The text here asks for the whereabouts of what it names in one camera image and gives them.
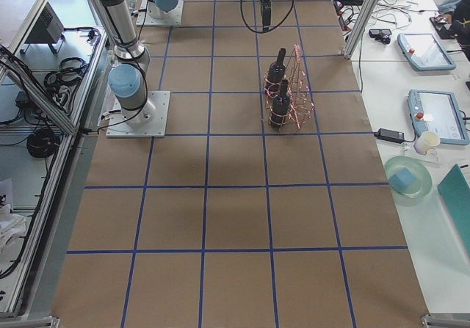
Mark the dark wine bottle left basket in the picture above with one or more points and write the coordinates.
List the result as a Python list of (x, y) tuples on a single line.
[(276, 73)]

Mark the dark wine bottle basket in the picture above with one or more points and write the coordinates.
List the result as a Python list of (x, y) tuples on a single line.
[(276, 73), (280, 106)]

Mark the dark wine bottle right basket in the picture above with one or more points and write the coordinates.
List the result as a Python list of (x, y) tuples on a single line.
[(280, 106)]

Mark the black webcam device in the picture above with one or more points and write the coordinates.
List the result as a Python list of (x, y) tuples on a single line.
[(381, 35)]

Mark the blue teach pendant far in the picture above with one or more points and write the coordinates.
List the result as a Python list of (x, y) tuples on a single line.
[(424, 52)]

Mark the blue teach pendant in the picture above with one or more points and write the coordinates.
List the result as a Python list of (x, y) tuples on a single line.
[(424, 52), (437, 111)]

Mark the black power adapter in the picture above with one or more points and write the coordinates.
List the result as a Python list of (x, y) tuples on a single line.
[(389, 135)]

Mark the brown paper mat blue grid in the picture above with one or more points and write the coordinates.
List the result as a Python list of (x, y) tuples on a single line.
[(227, 222)]

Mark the blue teach pendant near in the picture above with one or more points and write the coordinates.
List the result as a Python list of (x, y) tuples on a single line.
[(437, 111)]

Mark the white paper cup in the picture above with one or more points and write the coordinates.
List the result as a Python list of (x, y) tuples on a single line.
[(426, 141)]

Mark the grey control box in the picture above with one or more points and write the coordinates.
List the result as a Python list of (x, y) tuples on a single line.
[(48, 29)]

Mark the blue foam cube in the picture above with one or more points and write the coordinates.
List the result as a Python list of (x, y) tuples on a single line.
[(403, 181)]

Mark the green glass plate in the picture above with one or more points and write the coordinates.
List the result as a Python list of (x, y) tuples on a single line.
[(417, 168)]

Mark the teal board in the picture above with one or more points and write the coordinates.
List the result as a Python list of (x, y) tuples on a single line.
[(454, 191)]

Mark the white crumpled cloth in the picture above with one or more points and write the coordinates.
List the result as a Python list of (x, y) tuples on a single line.
[(13, 226)]

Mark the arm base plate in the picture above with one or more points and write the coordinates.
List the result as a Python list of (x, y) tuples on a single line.
[(151, 121), (144, 19)]

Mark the copper wire wine basket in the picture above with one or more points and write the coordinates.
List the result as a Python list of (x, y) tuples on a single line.
[(301, 106)]

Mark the aluminium frame post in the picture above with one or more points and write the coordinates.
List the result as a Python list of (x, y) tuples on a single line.
[(359, 27)]

